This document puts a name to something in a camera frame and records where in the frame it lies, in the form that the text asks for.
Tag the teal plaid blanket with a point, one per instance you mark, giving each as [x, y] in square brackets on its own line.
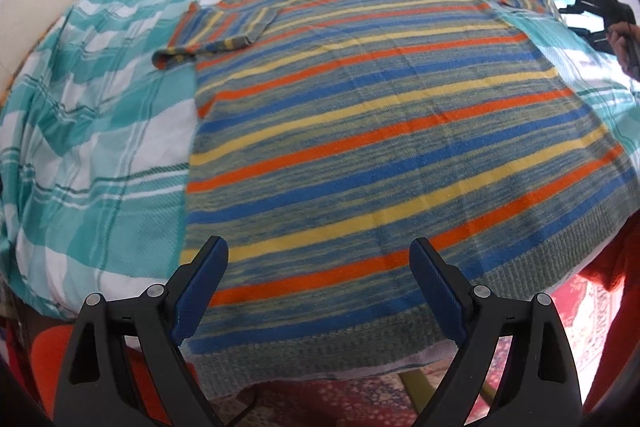
[100, 157]

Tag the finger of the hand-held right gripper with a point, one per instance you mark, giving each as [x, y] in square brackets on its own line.
[582, 10]
[592, 38]

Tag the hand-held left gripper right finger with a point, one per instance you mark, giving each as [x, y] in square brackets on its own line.
[440, 292]

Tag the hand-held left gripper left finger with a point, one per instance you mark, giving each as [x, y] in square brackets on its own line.
[200, 292]

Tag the person's orange clothing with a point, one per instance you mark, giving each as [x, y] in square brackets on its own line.
[617, 307]

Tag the striped knit sweater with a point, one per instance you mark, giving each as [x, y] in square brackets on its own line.
[375, 132]

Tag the person's right hand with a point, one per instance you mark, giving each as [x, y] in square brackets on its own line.
[629, 44]

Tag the yellow-green furniture leg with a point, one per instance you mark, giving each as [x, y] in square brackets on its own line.
[417, 389]

